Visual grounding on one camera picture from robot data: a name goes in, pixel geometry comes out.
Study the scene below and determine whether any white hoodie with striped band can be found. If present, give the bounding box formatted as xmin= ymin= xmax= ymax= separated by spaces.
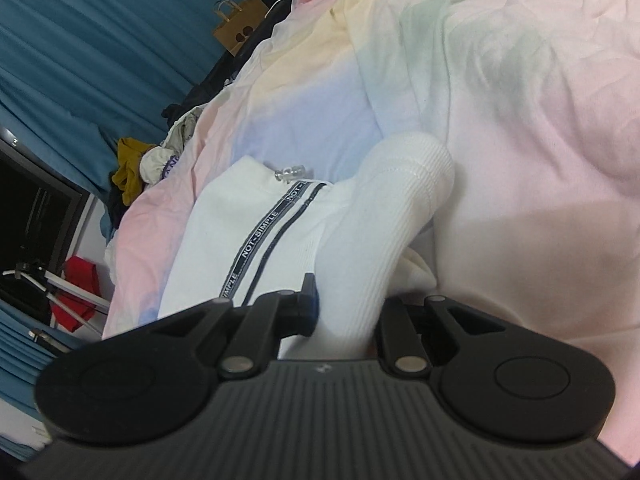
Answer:
xmin=157 ymin=131 xmax=456 ymax=361

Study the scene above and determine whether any dark clothing pile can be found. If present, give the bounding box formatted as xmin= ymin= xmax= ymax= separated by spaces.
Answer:
xmin=162 ymin=35 xmax=266 ymax=123

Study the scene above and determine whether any white clothes hanger rack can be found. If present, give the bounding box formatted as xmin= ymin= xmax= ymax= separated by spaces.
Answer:
xmin=2 ymin=263 xmax=112 ymax=341

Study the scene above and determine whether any mustard yellow cloth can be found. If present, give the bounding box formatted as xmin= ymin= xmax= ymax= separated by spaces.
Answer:
xmin=110 ymin=137 xmax=158 ymax=206

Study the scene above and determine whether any red cloth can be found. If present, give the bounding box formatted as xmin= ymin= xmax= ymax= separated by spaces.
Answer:
xmin=51 ymin=256 xmax=102 ymax=332

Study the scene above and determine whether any brown paper bag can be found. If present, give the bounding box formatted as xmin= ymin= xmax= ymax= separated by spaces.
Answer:
xmin=213 ymin=0 xmax=271 ymax=55

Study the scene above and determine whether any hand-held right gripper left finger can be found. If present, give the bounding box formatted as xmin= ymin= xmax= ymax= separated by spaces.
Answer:
xmin=148 ymin=272 xmax=320 ymax=378

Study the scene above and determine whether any blue curtain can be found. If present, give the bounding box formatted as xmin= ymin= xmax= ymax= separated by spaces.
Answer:
xmin=0 ymin=0 xmax=257 ymax=241

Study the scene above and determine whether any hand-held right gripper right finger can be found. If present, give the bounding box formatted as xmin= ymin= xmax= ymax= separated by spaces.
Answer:
xmin=374 ymin=294 xmax=506 ymax=375

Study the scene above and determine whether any grey white crumpled garment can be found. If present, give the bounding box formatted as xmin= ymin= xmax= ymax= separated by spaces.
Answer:
xmin=140 ymin=107 xmax=207 ymax=192

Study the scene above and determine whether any pastel rainbow bed blanket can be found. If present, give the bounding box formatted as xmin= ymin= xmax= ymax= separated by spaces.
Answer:
xmin=102 ymin=0 xmax=640 ymax=466

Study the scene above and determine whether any dark window frame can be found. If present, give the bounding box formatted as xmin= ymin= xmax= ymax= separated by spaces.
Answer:
xmin=0 ymin=127 xmax=93 ymax=313

